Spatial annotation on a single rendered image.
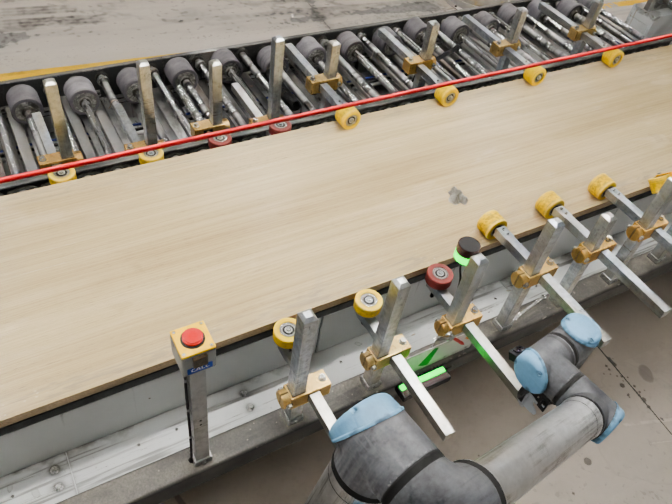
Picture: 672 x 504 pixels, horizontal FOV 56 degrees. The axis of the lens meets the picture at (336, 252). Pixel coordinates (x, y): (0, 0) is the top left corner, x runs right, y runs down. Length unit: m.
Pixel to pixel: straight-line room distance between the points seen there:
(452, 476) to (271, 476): 1.55
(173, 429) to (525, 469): 1.05
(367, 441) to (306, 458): 1.54
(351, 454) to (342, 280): 0.89
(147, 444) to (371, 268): 0.78
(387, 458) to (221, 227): 1.13
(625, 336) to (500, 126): 1.27
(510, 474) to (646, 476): 1.88
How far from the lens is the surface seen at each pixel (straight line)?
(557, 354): 1.45
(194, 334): 1.26
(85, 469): 1.83
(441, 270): 1.89
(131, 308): 1.73
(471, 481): 0.97
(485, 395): 2.79
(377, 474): 0.96
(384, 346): 1.67
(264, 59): 2.81
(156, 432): 1.85
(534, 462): 1.13
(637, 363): 3.23
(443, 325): 1.81
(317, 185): 2.07
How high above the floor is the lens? 2.26
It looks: 47 degrees down
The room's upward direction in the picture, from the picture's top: 11 degrees clockwise
